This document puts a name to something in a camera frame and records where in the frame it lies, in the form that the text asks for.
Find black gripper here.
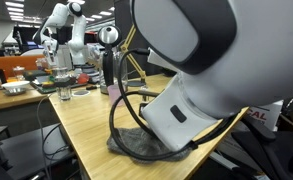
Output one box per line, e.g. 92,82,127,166
138,101,148,118

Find gray terry towel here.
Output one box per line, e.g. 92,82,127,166
106,126,194,164

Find pink plastic cup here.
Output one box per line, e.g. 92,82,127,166
107,83,127,108

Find gray metal tray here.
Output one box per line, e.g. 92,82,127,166
30,78,99,94

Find square glass jar black band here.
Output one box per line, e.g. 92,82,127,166
54,66,73,102

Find white box red letters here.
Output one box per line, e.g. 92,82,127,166
245,99,285,132

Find shiny metal bowl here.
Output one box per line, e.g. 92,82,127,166
1,80,31,96

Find small lidded glass jar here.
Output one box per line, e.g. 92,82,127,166
12,65,26,81

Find orange partition panel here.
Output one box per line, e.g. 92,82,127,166
0,54,47,79

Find black office chair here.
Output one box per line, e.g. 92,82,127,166
230,114,293,180

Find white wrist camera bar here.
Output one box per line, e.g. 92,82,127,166
146,47,180,73

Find glass kettle black handle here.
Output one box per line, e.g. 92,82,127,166
96,24,129,96

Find round desk cable grommet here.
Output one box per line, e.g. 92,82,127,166
71,89,91,98

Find white cable black plug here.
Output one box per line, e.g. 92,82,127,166
35,93,54,180

